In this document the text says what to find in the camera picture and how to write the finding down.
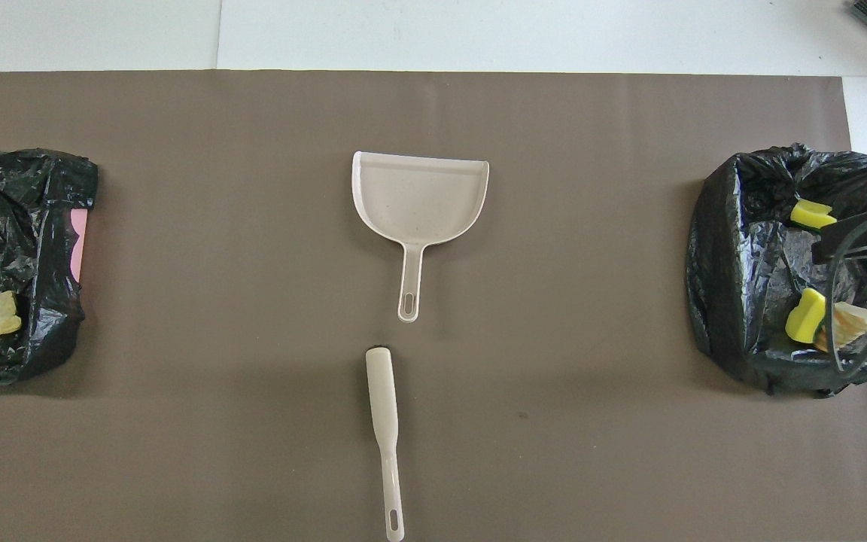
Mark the pink bin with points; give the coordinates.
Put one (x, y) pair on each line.
(78, 241)

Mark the black trash bag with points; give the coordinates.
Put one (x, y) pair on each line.
(749, 263)
(50, 301)

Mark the beige plastic dustpan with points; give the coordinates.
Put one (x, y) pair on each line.
(418, 199)

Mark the striped orange beige sponge roll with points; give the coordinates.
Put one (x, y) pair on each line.
(855, 324)

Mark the beige hand brush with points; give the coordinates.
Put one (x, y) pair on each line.
(381, 391)

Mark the brown table mat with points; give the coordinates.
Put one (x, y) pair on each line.
(433, 113)

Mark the yellow green sponge piece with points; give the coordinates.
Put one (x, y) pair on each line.
(806, 316)
(806, 213)

